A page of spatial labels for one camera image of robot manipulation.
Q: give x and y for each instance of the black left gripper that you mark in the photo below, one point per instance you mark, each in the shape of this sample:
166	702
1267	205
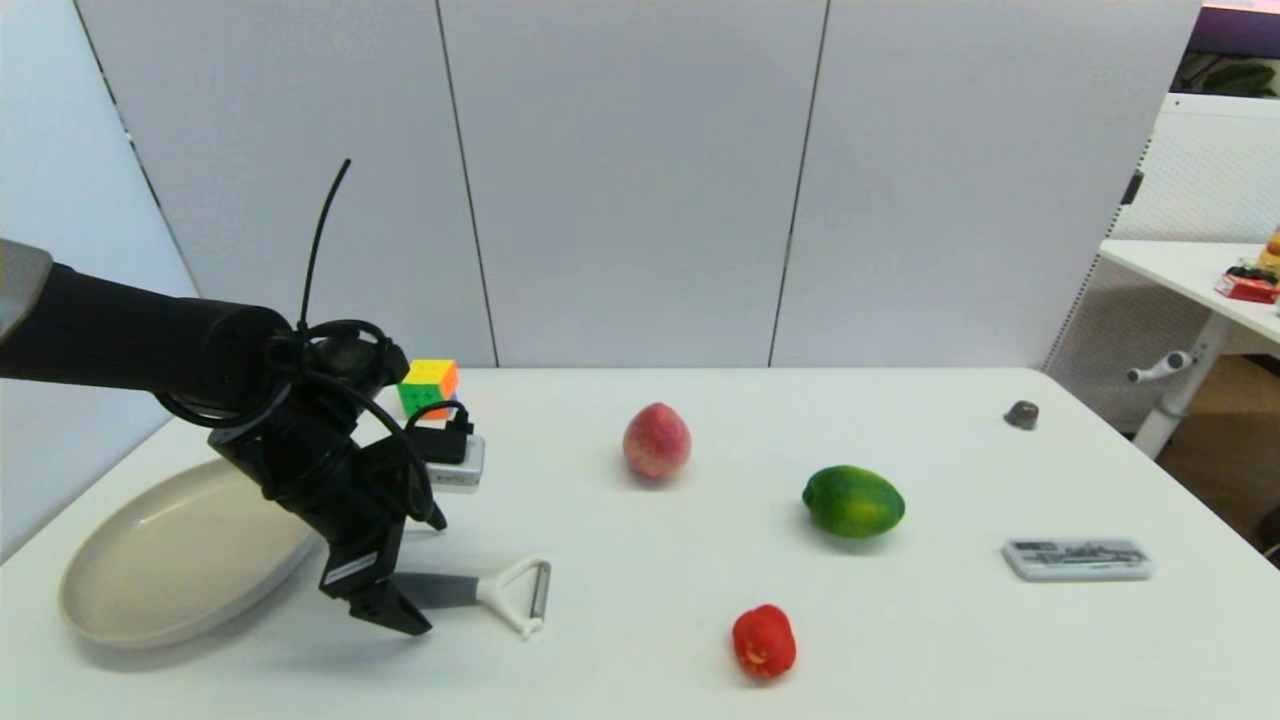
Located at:
320	480

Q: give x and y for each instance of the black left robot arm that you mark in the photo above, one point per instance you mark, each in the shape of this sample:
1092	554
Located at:
120	330

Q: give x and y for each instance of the multicoloured puzzle cube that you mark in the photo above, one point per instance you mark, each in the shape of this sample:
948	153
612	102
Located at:
437	378

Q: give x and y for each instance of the beige oval plate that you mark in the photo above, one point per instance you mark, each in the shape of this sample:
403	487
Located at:
150	570

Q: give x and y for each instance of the pink peach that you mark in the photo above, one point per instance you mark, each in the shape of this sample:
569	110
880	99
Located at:
656	445

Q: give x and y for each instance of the red tomato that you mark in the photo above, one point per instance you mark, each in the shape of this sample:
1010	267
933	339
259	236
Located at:
765	642

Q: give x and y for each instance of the green lime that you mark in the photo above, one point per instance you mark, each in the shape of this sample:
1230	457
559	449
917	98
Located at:
854	502

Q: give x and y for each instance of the small dark grey cap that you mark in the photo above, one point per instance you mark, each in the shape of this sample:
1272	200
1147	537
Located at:
1021	415

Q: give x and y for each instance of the grey rectangular printed case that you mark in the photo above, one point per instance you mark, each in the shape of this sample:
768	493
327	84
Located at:
1078	559

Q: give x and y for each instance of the black partition clip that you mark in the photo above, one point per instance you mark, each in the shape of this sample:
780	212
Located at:
1131	188

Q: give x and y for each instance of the white background desk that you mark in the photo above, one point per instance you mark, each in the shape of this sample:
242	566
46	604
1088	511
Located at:
1180	265

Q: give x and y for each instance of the red box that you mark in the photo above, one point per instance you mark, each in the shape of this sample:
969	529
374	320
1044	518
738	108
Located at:
1245	289

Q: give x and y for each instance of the small black object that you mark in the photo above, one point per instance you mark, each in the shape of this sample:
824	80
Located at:
1245	270

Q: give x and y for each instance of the white perforated partition panel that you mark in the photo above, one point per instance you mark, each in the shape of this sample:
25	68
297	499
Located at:
1210	170

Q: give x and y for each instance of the yellow bottle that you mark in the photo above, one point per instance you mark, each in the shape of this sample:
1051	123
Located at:
1272	252

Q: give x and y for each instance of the green plant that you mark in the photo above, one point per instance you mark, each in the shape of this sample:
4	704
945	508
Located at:
1235	78

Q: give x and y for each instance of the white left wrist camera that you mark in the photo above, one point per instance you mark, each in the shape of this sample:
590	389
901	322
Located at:
466	476

